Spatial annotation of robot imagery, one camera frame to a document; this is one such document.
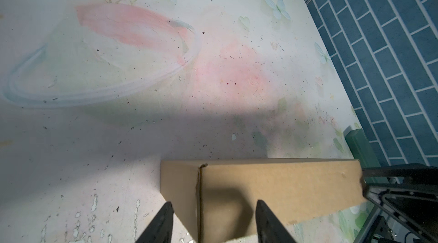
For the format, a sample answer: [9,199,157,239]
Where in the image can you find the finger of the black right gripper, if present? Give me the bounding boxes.
[363,184,438,243]
[362,163,438,183]

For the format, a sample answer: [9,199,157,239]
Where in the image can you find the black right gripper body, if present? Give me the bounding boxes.
[354,206,419,243]

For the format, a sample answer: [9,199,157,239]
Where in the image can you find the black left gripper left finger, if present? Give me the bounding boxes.
[135,201,174,243]

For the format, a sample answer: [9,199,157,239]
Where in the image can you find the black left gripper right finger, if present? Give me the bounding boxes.
[255,200,296,243]

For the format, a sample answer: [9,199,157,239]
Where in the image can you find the brown cardboard box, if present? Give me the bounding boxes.
[160,158,365,243]

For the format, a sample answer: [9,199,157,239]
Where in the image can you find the green rectangular block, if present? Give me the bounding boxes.
[344,129,381,169]

